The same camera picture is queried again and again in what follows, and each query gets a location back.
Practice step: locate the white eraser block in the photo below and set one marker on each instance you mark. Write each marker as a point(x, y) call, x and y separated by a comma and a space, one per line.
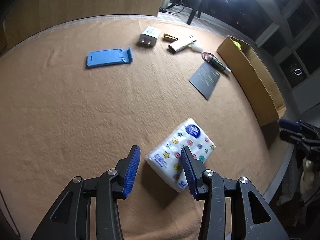
point(196, 48)

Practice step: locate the white charger plug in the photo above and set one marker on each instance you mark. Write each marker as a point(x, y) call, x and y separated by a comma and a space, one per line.
point(149, 36)

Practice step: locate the blue plastic phone stand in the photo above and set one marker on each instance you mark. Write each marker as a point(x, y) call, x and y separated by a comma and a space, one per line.
point(109, 57)

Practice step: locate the black paper tag card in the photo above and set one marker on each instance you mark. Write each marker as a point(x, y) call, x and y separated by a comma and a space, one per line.
point(205, 79)

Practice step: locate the right gloved hand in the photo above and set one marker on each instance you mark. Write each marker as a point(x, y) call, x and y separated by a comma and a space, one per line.
point(309, 183)

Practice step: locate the light wood headboard panel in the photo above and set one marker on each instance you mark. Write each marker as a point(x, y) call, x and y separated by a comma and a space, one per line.
point(28, 17)

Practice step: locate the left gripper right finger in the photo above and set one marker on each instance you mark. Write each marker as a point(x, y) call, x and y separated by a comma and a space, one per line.
point(252, 217)

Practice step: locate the white patterned cream tube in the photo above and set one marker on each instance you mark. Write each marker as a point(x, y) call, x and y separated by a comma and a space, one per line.
point(181, 44)

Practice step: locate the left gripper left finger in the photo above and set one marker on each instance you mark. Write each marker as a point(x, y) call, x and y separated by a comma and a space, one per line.
point(69, 216)

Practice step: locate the yellow plastic shuttlecock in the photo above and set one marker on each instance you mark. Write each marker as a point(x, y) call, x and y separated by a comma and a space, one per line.
point(237, 44)

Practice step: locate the patterned tissue pack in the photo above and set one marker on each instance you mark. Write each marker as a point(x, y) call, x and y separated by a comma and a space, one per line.
point(166, 160)

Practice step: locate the brown cardboard box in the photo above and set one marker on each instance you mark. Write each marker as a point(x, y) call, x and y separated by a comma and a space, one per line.
point(255, 79)

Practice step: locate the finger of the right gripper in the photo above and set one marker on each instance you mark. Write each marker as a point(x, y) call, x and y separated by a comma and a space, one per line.
point(291, 137)
point(299, 127)

